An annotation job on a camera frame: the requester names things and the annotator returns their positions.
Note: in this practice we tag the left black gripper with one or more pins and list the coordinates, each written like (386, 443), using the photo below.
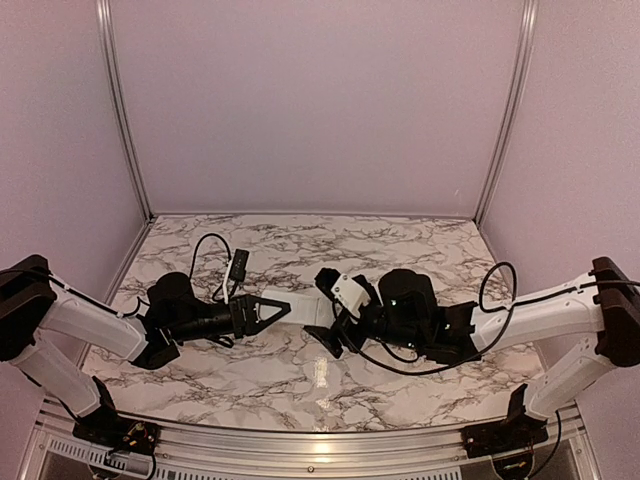
(242, 326)

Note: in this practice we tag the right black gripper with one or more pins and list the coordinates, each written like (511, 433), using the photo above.
(331, 337)

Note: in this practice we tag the white remote control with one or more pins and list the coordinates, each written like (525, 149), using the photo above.
(306, 310)

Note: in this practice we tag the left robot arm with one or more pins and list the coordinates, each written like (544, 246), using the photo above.
(33, 300)

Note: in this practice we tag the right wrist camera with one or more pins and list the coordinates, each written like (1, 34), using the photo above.
(352, 293)

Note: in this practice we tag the front aluminium rail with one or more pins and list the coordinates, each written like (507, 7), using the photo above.
(185, 451)

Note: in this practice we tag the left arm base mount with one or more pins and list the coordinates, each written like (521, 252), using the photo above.
(119, 434)

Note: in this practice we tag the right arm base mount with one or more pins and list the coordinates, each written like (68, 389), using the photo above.
(496, 437)

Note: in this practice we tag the left aluminium frame post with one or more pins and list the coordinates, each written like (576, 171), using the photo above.
(115, 86)

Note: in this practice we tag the aluminium frame post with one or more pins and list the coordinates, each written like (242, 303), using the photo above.
(115, 86)
(517, 85)

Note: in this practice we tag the right aluminium frame post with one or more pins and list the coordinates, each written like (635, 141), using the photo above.
(517, 85)

